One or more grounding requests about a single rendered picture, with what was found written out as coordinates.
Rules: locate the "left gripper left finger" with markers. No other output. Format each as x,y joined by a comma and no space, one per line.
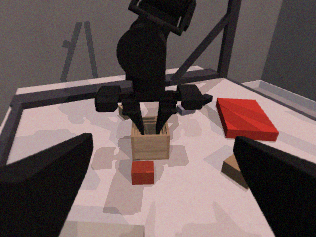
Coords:
38,191

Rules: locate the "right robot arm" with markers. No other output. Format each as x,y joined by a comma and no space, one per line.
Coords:
141,50

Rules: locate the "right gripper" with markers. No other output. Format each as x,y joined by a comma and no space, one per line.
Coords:
149,90

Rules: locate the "red flat rectangular board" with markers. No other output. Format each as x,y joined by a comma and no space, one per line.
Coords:
244,117

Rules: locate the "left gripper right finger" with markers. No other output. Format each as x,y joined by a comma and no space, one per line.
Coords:
283,185

